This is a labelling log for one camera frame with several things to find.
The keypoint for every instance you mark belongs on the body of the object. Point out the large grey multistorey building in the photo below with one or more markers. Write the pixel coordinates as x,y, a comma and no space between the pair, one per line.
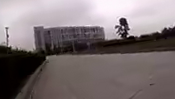
68,35

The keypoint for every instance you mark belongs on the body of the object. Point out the grey concrete road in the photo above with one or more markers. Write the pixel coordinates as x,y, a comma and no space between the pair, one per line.
90,82

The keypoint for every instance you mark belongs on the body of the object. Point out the tall dark tree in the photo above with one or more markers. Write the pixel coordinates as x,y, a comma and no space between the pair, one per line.
122,28

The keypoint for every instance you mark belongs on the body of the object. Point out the grass strip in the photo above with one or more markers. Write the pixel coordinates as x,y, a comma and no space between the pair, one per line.
149,46

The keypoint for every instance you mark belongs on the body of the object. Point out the distant row of trees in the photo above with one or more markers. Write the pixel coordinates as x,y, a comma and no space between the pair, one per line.
160,34

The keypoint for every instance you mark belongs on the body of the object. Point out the pale tall tower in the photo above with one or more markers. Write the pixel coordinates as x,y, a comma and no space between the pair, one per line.
7,36

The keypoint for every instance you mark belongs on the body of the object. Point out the dark trimmed hedge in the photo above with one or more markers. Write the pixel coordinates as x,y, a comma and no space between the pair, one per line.
2,75

